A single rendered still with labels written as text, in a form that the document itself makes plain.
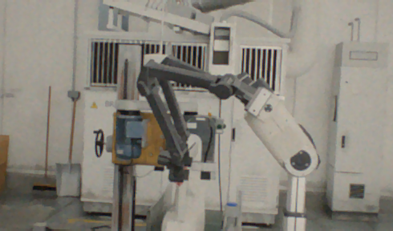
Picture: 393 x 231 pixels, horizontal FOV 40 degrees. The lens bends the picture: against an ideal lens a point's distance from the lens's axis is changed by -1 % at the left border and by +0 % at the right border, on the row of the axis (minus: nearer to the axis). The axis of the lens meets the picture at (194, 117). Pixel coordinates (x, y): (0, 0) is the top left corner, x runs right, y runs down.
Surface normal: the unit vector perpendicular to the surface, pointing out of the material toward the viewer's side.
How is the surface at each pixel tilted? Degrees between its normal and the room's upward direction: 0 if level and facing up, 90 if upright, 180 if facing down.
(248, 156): 91
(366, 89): 90
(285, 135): 115
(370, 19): 90
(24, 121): 90
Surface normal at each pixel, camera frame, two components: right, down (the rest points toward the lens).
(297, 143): 0.26, 0.48
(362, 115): -0.08, 0.05
